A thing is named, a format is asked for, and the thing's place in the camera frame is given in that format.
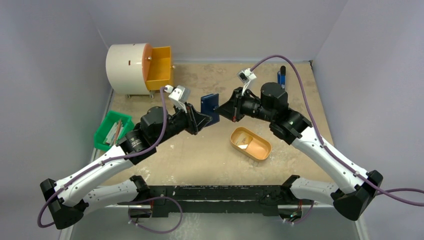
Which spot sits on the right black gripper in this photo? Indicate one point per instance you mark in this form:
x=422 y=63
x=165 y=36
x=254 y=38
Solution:
x=236 y=105

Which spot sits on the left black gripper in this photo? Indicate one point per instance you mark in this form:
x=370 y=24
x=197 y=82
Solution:
x=196 y=121

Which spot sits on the blue leather card holder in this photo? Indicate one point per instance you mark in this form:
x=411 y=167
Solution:
x=208 y=104

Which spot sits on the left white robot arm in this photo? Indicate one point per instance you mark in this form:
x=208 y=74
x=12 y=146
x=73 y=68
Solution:
x=72 y=197

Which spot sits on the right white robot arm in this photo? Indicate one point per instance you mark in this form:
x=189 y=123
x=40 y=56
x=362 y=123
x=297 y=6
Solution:
x=349 y=193

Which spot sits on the tan oval plastic tray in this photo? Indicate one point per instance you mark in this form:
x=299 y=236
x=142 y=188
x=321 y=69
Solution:
x=258 y=150

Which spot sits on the blue black utility tool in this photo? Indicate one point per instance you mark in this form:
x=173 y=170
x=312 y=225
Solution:
x=281 y=77

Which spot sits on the orange plastic drawer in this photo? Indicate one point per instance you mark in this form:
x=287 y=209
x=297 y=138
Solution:
x=161 y=69

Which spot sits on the sticks in green bin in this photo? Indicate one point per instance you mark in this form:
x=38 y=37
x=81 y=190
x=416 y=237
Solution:
x=114 y=133

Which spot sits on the green plastic bin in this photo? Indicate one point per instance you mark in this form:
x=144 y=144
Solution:
x=110 y=118

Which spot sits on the white cylindrical drawer cabinet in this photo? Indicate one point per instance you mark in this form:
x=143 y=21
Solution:
x=127 y=67

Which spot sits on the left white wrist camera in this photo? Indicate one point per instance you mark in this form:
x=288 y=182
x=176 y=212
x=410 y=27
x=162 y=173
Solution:
x=178 y=96

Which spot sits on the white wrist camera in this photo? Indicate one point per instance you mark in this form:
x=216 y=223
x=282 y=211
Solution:
x=247 y=77
x=178 y=96

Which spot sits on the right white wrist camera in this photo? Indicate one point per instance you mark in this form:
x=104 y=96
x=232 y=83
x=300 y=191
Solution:
x=247 y=77

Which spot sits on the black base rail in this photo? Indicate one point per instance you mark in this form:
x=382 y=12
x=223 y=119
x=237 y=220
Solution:
x=267 y=200

